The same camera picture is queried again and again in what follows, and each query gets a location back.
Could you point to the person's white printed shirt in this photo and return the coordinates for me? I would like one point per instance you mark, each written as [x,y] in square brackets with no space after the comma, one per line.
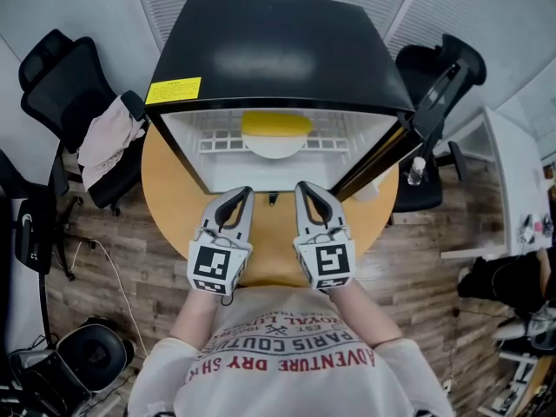
[286,372]

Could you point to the clear plastic bottle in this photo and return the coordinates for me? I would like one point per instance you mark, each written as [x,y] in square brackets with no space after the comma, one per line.
[417,171]

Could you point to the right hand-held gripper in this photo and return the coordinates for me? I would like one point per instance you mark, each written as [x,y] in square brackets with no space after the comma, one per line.
[326,261]

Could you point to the black round headset case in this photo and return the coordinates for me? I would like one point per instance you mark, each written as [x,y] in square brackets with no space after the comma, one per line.
[93,354]

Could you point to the pale pink cloth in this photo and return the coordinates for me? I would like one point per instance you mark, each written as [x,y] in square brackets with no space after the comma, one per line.
[108,146]

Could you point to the white bowl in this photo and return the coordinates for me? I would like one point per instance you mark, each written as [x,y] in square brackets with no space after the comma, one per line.
[273,146]

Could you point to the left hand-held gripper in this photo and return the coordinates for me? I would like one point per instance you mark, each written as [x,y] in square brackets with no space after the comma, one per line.
[215,261]

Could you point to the person's left forearm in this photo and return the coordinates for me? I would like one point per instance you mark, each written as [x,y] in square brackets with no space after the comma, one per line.
[195,315]

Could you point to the black mini fridge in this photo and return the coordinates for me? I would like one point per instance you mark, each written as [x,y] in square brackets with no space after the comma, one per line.
[278,46]

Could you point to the white desk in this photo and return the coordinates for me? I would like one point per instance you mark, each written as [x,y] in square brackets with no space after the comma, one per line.
[499,180]

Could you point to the person's right forearm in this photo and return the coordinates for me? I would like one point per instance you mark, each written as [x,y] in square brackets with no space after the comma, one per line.
[365,315]

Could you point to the black stand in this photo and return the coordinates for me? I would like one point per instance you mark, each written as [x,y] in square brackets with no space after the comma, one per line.
[32,241]

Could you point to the yellow corn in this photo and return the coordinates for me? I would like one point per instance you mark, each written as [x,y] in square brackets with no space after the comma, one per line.
[278,123]

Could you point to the black mesh office chair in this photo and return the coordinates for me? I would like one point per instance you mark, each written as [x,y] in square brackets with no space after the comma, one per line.
[65,102]

